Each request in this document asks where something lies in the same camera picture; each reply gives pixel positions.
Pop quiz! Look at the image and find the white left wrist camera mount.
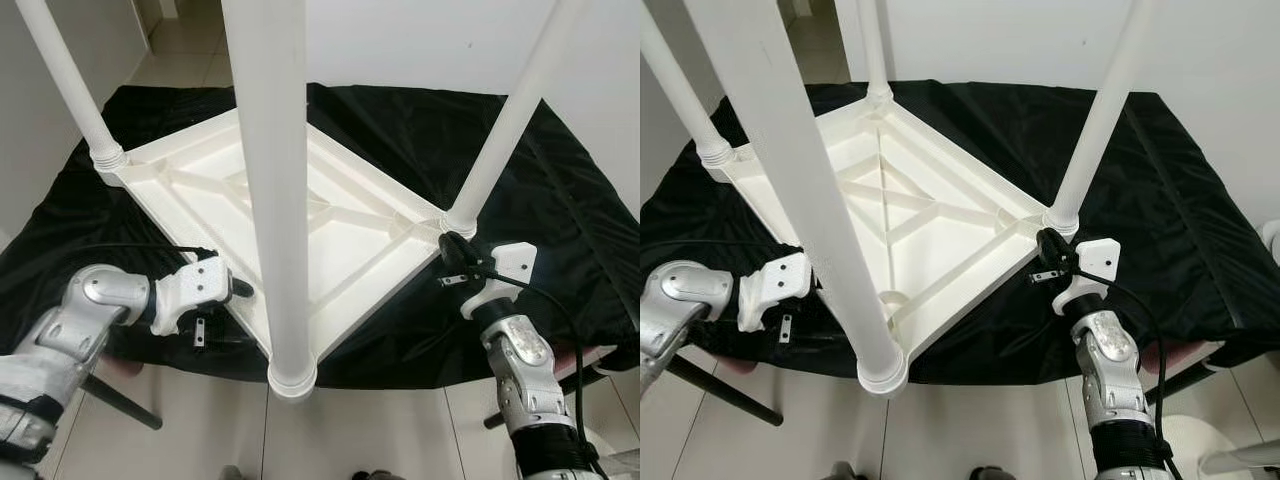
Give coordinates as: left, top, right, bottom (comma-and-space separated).
735, 252, 813, 333
150, 255, 236, 336

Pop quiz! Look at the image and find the white round stand base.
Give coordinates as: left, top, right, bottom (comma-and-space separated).
580, 430, 641, 480
1165, 415, 1246, 480

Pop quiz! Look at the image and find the pink folding table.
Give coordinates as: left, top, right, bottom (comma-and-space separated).
1160, 340, 1226, 371
100, 345, 616, 379

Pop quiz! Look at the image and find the black cloth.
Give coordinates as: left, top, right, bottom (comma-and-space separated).
640, 80, 1280, 386
0, 83, 641, 391

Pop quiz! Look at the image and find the white plastic table top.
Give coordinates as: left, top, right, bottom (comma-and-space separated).
105, 108, 451, 366
715, 95, 1063, 361

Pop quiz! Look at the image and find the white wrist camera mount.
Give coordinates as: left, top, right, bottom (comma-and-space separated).
735, 252, 813, 333
1052, 238, 1121, 316
150, 255, 236, 336
462, 242, 539, 321

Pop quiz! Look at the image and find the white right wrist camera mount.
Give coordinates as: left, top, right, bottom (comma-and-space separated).
1052, 238, 1121, 316
462, 242, 539, 321

